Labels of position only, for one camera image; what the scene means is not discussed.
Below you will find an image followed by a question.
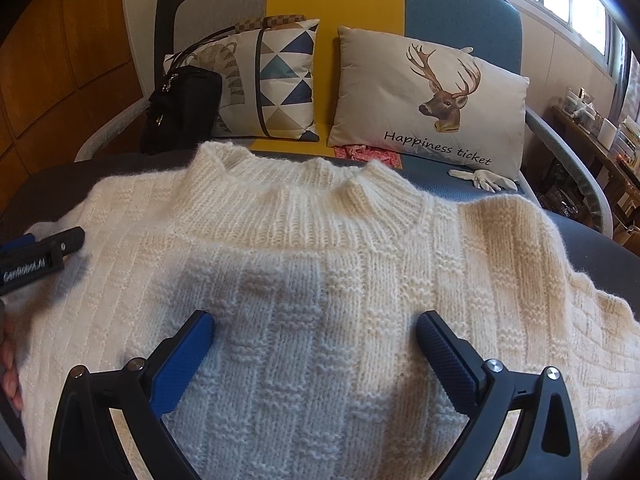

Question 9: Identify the deer print cushion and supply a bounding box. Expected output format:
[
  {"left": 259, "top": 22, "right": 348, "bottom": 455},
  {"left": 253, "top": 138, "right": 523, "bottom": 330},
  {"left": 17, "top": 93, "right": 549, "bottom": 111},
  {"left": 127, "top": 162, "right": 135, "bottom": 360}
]
[{"left": 328, "top": 26, "right": 529, "bottom": 179}]

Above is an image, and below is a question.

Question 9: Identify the wooden side desk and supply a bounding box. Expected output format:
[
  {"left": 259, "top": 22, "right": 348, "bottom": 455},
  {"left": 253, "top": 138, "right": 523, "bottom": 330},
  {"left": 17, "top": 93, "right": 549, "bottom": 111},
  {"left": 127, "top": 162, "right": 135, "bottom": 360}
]
[{"left": 550, "top": 105, "right": 639, "bottom": 248}]

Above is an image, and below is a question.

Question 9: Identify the red patterned cloth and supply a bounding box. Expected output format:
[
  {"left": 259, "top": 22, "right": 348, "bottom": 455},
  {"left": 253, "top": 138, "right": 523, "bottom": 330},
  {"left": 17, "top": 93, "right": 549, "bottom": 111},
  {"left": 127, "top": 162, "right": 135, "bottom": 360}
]
[{"left": 333, "top": 144, "right": 402, "bottom": 169}]

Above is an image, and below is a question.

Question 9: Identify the grey yellow blue sofa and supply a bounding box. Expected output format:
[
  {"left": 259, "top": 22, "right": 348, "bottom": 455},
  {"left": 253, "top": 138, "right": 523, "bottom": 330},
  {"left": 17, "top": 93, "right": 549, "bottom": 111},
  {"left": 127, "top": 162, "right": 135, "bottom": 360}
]
[{"left": 75, "top": 0, "right": 613, "bottom": 238}]

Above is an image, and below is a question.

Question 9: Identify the cream knitted sweater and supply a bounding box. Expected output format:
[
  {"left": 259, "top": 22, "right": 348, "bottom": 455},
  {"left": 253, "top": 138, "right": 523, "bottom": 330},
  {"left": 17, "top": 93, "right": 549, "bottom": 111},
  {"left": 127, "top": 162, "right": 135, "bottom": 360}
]
[{"left": 8, "top": 142, "right": 639, "bottom": 479}]

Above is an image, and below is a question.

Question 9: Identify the person left hand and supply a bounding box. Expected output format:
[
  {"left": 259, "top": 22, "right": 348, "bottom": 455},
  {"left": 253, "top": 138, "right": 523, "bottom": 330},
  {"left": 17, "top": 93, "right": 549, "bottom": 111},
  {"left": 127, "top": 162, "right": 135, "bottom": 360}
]
[{"left": 1, "top": 316, "right": 24, "bottom": 412}]

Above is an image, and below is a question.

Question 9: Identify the window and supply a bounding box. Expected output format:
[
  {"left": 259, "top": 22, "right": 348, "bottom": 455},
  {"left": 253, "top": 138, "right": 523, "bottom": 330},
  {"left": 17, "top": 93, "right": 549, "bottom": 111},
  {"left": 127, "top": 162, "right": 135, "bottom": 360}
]
[{"left": 518, "top": 0, "right": 626, "bottom": 77}]

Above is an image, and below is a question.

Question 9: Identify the white mug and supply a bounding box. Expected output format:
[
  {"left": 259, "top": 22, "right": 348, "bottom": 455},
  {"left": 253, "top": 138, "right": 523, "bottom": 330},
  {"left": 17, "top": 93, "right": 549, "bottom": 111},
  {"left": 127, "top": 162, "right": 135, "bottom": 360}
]
[{"left": 597, "top": 119, "right": 617, "bottom": 151}]

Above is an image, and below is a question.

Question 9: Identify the geometric triangle print cushion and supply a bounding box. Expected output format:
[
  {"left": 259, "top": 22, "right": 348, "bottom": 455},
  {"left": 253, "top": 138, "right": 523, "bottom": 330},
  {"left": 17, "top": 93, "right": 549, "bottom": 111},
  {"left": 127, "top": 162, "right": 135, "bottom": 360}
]
[{"left": 164, "top": 15, "right": 320, "bottom": 142}]

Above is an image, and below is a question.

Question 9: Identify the white glove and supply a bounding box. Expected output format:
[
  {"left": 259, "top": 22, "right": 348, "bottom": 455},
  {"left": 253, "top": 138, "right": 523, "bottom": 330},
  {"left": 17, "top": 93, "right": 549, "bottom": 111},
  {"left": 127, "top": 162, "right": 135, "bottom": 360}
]
[{"left": 448, "top": 169, "right": 518, "bottom": 193}]

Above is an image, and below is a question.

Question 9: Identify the black handbag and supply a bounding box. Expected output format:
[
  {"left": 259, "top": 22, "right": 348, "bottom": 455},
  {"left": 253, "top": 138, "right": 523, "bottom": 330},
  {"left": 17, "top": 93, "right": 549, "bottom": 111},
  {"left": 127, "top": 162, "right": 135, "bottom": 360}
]
[{"left": 140, "top": 65, "right": 222, "bottom": 155}]

